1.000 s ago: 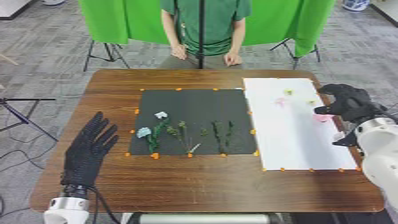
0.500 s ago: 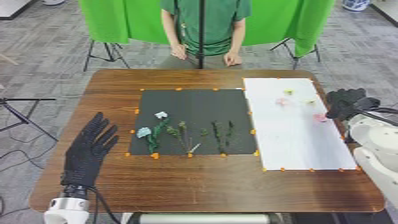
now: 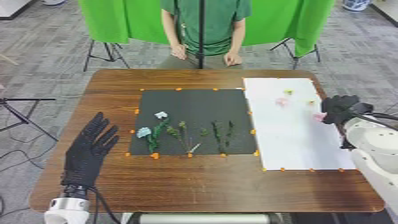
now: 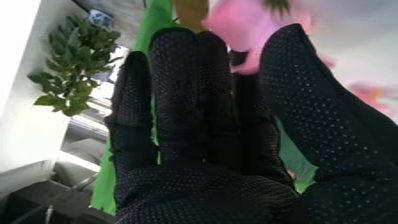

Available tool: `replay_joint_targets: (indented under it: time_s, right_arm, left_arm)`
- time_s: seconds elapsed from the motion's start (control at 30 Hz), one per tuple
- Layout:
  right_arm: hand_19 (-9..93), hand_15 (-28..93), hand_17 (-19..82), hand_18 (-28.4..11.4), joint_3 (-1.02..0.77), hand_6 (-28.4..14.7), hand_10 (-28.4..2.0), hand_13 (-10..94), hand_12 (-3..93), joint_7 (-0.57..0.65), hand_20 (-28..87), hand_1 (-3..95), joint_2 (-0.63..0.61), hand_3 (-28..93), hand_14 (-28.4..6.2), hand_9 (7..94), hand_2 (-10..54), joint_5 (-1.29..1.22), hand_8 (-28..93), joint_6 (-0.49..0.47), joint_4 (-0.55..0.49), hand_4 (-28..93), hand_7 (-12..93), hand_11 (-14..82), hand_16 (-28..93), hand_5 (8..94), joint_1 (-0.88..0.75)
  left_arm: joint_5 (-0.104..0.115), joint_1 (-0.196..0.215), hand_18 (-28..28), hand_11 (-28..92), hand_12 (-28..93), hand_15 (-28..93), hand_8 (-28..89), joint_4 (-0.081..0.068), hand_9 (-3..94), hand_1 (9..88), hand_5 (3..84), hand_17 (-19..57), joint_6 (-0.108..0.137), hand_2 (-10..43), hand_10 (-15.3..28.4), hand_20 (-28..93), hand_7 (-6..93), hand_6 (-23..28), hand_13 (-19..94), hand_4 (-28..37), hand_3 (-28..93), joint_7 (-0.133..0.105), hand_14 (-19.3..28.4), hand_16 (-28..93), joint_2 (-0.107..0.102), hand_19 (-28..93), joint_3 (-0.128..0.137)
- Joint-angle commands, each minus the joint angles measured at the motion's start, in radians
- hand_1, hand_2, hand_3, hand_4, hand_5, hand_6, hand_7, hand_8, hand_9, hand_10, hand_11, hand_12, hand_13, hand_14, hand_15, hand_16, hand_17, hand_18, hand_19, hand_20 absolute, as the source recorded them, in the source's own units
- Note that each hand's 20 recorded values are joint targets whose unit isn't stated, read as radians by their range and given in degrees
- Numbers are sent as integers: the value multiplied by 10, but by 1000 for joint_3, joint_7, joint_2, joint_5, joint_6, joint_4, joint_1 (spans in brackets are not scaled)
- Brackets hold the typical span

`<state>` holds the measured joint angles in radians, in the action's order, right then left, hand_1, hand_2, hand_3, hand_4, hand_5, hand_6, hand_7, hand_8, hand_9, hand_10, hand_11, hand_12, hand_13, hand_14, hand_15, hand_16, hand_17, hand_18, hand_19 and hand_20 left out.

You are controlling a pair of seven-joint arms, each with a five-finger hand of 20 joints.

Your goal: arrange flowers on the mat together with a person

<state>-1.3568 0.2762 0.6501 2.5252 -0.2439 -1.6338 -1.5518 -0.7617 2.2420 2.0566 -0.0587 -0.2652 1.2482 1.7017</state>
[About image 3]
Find pale grey bar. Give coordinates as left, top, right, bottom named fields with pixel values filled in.
left=126, top=212, right=281, bottom=224

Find dark mat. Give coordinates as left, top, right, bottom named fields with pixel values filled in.
left=128, top=88, right=261, bottom=157

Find blue flower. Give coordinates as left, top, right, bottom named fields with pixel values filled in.
left=135, top=126, right=160, bottom=154

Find black cloth stand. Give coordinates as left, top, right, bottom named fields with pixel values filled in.
left=82, top=39, right=133, bottom=73
left=268, top=37, right=324, bottom=71

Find black tripod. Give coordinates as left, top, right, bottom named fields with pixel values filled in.
left=0, top=96, right=61, bottom=143

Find person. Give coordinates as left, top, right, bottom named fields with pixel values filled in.
left=155, top=0, right=254, bottom=70

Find white sheet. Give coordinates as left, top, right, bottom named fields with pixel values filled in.
left=242, top=77, right=359, bottom=172

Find blue and white vase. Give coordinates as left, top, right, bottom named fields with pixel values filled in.
left=341, top=0, right=375, bottom=13

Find pink flower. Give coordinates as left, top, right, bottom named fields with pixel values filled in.
left=274, top=97, right=292, bottom=108

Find black cable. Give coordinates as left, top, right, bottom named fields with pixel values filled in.
left=359, top=112, right=398, bottom=131
left=87, top=187, right=123, bottom=224

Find white flower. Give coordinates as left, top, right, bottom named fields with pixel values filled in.
left=148, top=111, right=173, bottom=153

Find black stand pole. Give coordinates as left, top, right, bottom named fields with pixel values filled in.
left=196, top=0, right=208, bottom=70

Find green sprig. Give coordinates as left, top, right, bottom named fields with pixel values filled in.
left=165, top=120, right=203, bottom=154
left=197, top=127, right=213, bottom=139
left=224, top=120, right=237, bottom=142
left=210, top=120, right=228, bottom=155

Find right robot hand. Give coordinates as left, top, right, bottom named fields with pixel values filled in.
left=320, top=94, right=377, bottom=126

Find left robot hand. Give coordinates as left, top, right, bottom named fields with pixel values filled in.
left=59, top=111, right=121, bottom=189

